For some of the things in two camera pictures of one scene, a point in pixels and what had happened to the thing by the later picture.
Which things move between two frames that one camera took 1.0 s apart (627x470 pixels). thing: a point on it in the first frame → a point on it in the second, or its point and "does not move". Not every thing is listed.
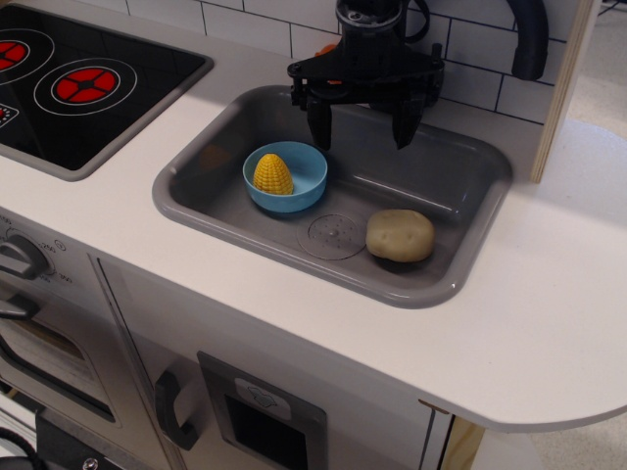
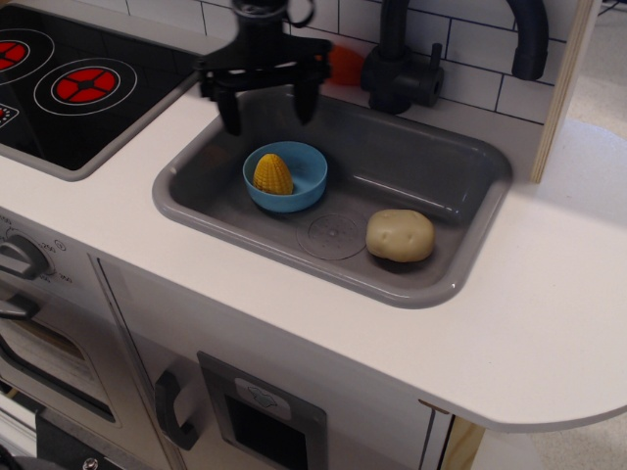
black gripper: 372,65 → 263,56
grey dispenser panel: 264,422 does not move
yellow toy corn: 271,175 does not move
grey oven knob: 20,257 does not move
